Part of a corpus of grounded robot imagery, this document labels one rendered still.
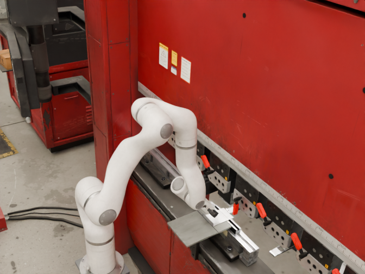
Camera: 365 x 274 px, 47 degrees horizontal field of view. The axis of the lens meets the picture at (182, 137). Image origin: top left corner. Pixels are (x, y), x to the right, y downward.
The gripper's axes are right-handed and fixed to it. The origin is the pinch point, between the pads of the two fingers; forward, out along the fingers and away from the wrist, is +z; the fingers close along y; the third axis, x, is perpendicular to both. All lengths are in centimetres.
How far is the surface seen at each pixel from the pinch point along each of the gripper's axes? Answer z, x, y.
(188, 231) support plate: -3.6, 14.7, -1.2
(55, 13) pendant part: -80, -20, 100
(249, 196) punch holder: -13.2, -17.1, -19.4
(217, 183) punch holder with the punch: -7.6, -11.9, 2.4
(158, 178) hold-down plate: 13, 9, 53
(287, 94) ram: -54, -52, -29
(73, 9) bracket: -56, -32, 142
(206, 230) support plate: 1.4, 8.8, -4.8
